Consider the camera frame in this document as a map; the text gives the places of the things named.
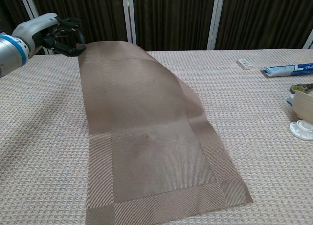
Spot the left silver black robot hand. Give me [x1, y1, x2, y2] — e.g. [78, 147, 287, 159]
[11, 13, 87, 57]

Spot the brown woven placemat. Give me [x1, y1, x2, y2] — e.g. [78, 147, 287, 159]
[77, 40, 254, 225]

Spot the beige bowl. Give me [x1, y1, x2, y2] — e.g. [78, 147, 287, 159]
[292, 90, 313, 125]

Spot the dark pleated screen panel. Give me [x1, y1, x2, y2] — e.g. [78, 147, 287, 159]
[30, 0, 129, 56]
[0, 0, 32, 34]
[132, 0, 217, 52]
[215, 0, 313, 50]

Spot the pink woven tablecloth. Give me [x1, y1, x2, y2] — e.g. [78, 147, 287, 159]
[0, 47, 313, 225]

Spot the small white box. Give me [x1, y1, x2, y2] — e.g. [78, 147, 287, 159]
[237, 59, 254, 70]

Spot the blue white toothpaste tube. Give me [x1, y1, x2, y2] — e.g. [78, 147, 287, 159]
[259, 62, 313, 78]

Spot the white round cap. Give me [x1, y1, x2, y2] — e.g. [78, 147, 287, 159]
[289, 119, 313, 141]

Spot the grey screen frame post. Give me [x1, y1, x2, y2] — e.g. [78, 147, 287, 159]
[207, 0, 225, 50]
[18, 0, 53, 55]
[121, 0, 138, 51]
[302, 30, 313, 49]

